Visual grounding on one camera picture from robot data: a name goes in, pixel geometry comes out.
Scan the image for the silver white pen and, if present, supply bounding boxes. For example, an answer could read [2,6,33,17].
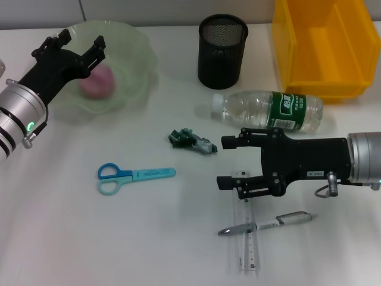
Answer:
[217,210,318,237]

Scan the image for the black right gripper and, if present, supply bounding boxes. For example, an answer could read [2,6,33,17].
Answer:
[216,127,351,200]

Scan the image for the pink peach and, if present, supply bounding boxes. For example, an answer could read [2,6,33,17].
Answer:
[79,66,115,99]

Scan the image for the black mesh cup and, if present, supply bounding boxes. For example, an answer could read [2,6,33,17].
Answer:
[197,13,249,90]

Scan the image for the transparent ruler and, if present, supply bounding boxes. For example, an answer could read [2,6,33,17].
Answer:
[227,169,263,271]

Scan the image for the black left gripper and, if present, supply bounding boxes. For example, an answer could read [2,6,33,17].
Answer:
[17,29,107,105]

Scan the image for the left gripper cable with plug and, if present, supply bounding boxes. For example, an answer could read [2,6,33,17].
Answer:
[22,111,49,150]

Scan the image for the green plastic wrapper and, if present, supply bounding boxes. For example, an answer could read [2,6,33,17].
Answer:
[167,127,218,156]

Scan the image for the blue scissors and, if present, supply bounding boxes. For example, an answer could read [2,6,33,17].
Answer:
[96,162,177,197]

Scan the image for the yellow plastic bin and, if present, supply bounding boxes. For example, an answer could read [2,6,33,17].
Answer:
[270,0,377,104]

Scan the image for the clear bottle green label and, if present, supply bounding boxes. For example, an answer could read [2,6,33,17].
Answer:
[210,90,324,134]

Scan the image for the green glass fruit plate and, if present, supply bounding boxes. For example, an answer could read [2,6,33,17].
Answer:
[31,19,160,116]

